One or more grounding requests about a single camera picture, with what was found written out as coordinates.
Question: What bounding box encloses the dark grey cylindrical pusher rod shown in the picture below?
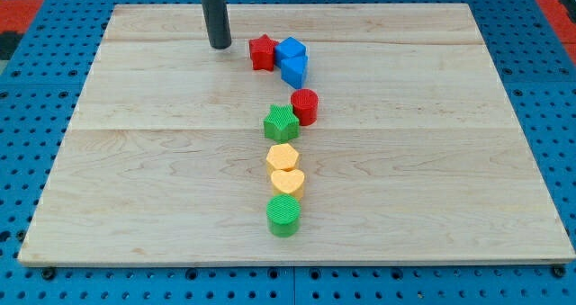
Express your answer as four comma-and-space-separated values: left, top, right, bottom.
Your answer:
201, 0, 232, 49

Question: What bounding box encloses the red star block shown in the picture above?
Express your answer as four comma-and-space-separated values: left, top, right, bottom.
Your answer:
248, 34, 279, 71

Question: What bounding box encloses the blue cube block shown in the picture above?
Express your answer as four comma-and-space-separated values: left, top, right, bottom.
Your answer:
274, 37, 306, 67

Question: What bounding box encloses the green star block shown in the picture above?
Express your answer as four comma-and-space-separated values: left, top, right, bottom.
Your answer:
263, 104, 300, 143

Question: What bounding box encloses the blue triangle block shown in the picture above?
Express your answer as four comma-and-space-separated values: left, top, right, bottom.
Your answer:
281, 56, 309, 89

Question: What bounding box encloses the red cylinder block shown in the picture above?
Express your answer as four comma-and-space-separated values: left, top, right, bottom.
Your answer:
290, 88, 319, 126

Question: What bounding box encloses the yellow hexagon block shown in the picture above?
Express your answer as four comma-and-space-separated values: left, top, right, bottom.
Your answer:
265, 143, 300, 175

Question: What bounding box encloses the yellow heart block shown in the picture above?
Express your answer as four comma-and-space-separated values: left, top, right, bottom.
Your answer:
270, 169, 306, 201

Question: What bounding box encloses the green cylinder block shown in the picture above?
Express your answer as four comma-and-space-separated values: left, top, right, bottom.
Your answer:
266, 194, 301, 238

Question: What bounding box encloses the light wooden board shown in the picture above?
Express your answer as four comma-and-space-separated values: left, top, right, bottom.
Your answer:
18, 4, 575, 267

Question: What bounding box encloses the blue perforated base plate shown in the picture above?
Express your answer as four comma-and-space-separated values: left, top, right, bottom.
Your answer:
1, 0, 575, 304

